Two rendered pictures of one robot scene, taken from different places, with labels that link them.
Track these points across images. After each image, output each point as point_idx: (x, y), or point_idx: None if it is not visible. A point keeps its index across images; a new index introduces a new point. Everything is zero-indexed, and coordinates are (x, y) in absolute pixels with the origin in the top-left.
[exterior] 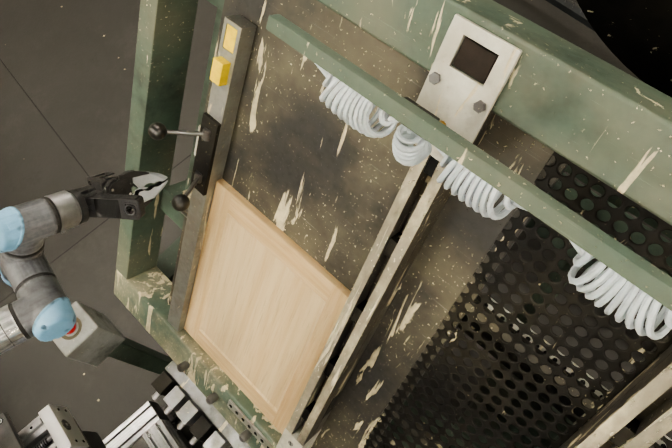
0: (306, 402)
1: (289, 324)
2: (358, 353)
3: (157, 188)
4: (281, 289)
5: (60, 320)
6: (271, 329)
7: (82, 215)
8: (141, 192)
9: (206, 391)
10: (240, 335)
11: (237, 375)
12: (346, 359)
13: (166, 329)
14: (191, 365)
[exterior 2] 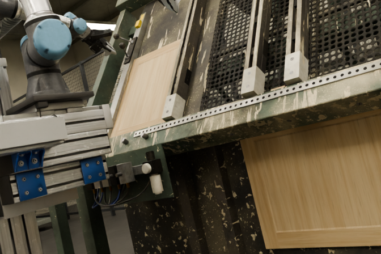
0: (175, 71)
1: (165, 71)
2: (193, 42)
3: (113, 50)
4: (161, 63)
5: (84, 20)
6: (157, 83)
7: (90, 30)
8: (108, 45)
9: (120, 148)
10: (142, 105)
11: (139, 126)
12: (188, 36)
13: None
14: (112, 144)
